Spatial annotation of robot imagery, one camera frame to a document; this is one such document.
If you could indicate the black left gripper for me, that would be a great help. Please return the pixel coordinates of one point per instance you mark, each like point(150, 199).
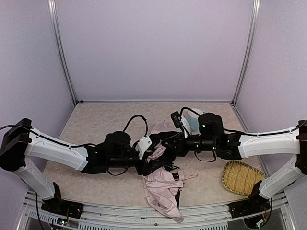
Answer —
point(142, 166)

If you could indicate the pink umbrella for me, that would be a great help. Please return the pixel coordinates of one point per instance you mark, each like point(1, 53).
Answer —
point(160, 185)

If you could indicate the left aluminium frame post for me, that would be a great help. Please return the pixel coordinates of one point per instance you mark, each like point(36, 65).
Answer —
point(60, 49)

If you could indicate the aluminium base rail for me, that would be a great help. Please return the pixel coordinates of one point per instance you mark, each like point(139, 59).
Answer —
point(109, 217)

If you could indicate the aluminium frame post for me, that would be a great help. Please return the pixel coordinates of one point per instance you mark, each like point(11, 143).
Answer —
point(248, 51)
point(60, 49)

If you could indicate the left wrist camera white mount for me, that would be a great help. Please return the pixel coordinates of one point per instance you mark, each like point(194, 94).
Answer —
point(142, 146)

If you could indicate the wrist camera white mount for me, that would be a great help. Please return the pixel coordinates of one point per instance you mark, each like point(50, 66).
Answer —
point(142, 146)
point(181, 122)

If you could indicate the blue ceramic mug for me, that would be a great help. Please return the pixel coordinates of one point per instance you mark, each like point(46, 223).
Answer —
point(193, 118)

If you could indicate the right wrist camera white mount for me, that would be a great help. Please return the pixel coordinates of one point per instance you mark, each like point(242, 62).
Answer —
point(181, 122)

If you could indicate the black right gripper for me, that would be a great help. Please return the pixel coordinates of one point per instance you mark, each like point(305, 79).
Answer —
point(180, 146)

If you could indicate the right aluminium frame post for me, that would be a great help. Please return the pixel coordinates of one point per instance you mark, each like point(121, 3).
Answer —
point(248, 51)

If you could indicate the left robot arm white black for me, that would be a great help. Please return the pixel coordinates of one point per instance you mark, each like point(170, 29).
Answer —
point(22, 141)

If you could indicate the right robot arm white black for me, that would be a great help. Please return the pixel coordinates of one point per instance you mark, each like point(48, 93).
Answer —
point(236, 145)

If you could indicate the woven bamboo tray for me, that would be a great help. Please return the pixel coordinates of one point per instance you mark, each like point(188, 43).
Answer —
point(240, 178)

